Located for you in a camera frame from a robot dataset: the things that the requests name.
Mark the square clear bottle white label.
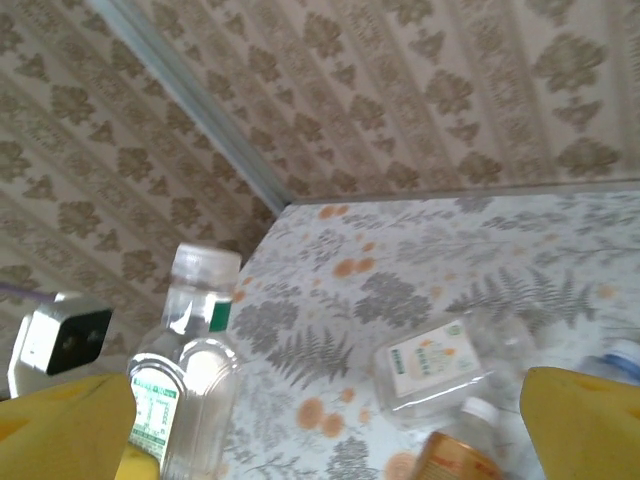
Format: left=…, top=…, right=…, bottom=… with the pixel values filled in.
left=372, top=307, right=539, bottom=431

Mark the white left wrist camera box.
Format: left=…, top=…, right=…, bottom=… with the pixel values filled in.
left=8, top=291, right=115, bottom=401

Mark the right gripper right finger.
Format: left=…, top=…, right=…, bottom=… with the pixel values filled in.
left=518, top=366, right=640, bottom=480

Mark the aluminium frame post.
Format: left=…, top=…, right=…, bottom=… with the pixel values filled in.
left=84, top=0, right=294, bottom=217

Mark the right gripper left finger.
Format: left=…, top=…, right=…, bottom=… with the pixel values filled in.
left=0, top=371, right=162, bottom=480

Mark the clear bottle green white label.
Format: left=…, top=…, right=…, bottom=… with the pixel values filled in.
left=125, top=242, right=244, bottom=480

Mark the red label tea bottle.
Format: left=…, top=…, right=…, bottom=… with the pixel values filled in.
left=412, top=396, right=509, bottom=480

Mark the pale blue water bottle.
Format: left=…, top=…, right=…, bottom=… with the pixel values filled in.
left=577, top=338, right=640, bottom=387

